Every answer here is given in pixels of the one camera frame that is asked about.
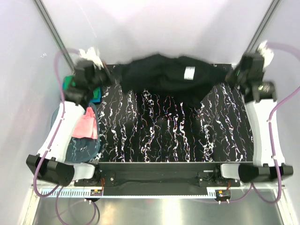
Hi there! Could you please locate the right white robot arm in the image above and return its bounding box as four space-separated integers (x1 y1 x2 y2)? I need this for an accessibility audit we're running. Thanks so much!
213 52 293 186

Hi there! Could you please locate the aluminium frame post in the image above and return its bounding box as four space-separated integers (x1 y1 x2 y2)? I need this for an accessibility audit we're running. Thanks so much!
245 0 282 53
33 0 74 71

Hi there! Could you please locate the pink t shirt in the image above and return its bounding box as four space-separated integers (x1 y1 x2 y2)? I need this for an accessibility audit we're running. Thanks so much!
72 107 98 140

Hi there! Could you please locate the right aluminium frame post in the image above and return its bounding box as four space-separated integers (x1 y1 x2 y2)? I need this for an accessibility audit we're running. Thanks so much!
245 0 282 53

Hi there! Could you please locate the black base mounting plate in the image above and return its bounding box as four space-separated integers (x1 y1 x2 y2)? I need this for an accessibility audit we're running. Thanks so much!
75 162 237 187

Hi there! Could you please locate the folded blue t shirt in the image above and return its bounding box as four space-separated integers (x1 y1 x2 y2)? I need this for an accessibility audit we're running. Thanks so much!
62 81 101 103

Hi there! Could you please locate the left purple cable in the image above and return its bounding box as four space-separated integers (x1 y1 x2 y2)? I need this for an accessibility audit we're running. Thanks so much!
31 48 101 225

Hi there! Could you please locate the white slotted cable duct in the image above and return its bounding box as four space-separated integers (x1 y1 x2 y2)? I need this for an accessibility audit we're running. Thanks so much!
50 187 216 199

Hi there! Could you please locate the folded green t shirt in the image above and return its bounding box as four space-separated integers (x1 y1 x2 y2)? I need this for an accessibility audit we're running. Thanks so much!
62 75 101 100

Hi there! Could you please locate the left aluminium frame post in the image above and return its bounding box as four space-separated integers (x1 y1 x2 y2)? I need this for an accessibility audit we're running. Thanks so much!
33 0 74 71

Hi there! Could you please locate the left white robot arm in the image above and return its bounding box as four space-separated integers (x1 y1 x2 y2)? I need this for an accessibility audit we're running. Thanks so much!
26 60 114 187

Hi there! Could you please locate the black t shirt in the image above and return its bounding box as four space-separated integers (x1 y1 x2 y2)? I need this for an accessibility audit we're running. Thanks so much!
115 54 227 109

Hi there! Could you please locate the clear blue plastic bin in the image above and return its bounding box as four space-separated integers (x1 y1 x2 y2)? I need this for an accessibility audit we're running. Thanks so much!
65 103 101 163

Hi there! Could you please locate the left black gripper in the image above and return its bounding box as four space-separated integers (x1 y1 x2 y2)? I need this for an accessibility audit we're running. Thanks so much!
90 62 122 92

